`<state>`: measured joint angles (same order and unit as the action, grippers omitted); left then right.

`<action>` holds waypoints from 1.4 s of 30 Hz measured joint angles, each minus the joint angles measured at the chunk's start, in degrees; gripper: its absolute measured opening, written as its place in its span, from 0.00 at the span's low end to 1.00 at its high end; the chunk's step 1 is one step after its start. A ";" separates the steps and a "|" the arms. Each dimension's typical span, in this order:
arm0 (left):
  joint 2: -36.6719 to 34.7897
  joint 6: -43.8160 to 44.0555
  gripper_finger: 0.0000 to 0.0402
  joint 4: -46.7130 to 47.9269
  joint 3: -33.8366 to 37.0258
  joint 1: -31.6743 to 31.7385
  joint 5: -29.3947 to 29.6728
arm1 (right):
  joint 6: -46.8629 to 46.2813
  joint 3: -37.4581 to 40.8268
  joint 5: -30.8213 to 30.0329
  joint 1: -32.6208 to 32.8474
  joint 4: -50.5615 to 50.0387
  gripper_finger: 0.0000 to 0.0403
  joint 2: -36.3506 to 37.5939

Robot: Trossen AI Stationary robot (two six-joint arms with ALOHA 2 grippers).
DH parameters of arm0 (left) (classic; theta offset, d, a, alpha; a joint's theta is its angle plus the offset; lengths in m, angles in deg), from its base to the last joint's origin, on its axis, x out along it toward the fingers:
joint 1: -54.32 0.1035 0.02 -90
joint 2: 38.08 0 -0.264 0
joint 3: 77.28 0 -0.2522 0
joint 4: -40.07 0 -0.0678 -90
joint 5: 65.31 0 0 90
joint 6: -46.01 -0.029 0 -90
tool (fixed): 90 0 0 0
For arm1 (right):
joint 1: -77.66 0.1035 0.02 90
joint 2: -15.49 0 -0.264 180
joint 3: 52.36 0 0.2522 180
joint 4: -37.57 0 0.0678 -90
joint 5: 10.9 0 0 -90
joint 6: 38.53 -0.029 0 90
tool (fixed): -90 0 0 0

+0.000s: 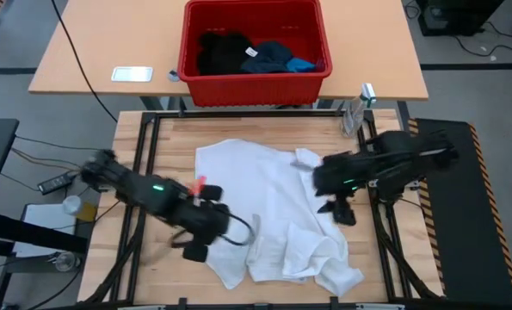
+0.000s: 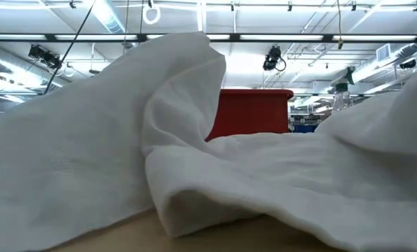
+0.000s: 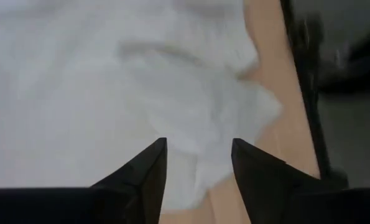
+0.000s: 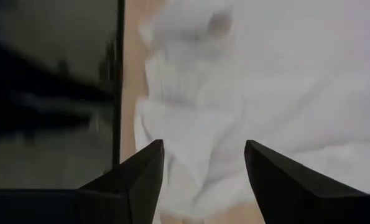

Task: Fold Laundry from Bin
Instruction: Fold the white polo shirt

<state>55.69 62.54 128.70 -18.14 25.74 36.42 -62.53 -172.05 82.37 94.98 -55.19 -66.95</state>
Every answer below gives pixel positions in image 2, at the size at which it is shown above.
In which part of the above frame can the red plastic laundry bin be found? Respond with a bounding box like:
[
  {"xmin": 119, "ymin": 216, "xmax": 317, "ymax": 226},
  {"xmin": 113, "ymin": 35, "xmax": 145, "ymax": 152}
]
[{"xmin": 204, "ymin": 88, "xmax": 295, "ymax": 143}]

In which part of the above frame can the blue storage bin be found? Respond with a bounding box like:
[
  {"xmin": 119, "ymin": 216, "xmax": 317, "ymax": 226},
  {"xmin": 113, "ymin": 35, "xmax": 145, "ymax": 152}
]
[{"xmin": 294, "ymin": 124, "xmax": 318, "ymax": 134}]

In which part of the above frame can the black beam with lights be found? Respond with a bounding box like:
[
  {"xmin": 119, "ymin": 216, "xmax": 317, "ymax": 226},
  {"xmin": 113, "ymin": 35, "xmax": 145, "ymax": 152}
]
[{"xmin": 0, "ymin": 32, "xmax": 417, "ymax": 44}]

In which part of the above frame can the clear spray bottle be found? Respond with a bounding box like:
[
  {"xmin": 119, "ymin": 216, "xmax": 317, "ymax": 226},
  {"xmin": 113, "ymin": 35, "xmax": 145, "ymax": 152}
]
[{"xmin": 329, "ymin": 65, "xmax": 357, "ymax": 113}]

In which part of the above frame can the black ceiling spotlight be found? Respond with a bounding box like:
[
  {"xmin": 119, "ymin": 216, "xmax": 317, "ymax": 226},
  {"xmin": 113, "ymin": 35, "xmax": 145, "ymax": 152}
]
[{"xmin": 28, "ymin": 44, "xmax": 62, "ymax": 70}]

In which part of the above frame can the black hanging camera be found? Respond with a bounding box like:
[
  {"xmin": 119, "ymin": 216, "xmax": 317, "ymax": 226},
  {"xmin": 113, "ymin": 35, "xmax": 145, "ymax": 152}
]
[{"xmin": 262, "ymin": 44, "xmax": 287, "ymax": 72}]

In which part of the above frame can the white ring light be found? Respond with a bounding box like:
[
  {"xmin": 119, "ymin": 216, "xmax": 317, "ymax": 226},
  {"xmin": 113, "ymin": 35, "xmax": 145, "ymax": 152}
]
[{"xmin": 142, "ymin": 2, "xmax": 162, "ymax": 26}]

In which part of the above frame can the silver ventilation duct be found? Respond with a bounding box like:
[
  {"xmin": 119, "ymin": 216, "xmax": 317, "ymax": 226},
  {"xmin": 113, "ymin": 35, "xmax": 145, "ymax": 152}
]
[{"xmin": 85, "ymin": 0, "xmax": 127, "ymax": 35}]

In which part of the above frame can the yellow hanging cord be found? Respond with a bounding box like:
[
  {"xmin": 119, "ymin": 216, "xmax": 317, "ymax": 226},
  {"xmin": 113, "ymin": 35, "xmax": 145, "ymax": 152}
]
[{"xmin": 336, "ymin": 0, "xmax": 345, "ymax": 50}]

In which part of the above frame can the long black cable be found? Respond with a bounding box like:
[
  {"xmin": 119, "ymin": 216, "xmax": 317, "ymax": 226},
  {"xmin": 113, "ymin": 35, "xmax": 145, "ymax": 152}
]
[{"xmin": 42, "ymin": 0, "xmax": 97, "ymax": 95}]

